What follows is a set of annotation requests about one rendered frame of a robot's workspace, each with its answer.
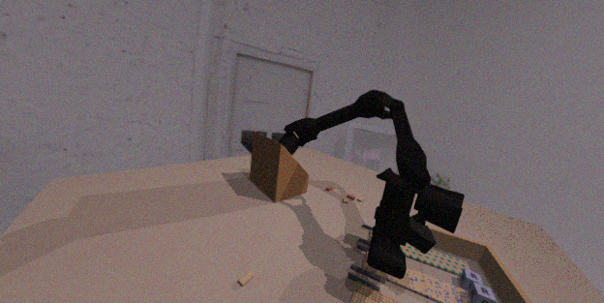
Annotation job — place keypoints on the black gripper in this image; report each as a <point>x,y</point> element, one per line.
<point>385,253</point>

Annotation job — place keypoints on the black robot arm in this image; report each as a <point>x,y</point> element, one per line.
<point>434,204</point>

